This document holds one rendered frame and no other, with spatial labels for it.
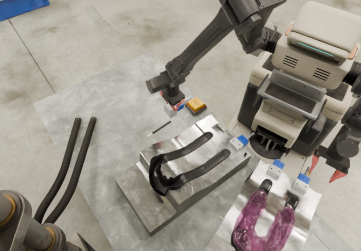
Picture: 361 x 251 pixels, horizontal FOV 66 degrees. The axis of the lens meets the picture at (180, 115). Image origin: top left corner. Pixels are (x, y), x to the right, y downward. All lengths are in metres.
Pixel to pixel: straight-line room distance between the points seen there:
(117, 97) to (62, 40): 1.93
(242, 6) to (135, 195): 0.76
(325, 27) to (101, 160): 1.00
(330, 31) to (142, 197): 0.87
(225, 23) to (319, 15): 0.41
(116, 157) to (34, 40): 2.37
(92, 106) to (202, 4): 2.56
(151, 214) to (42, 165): 1.40
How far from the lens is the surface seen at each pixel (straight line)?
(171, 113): 1.19
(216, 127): 1.26
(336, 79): 1.19
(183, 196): 1.02
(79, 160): 1.18
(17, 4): 3.85
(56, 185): 1.17
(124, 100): 1.45
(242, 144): 1.17
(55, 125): 1.44
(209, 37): 0.80
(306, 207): 1.20
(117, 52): 3.00
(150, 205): 1.09
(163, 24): 3.34
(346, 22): 1.07
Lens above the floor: 1.88
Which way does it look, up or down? 53 degrees down
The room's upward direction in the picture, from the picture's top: 2 degrees clockwise
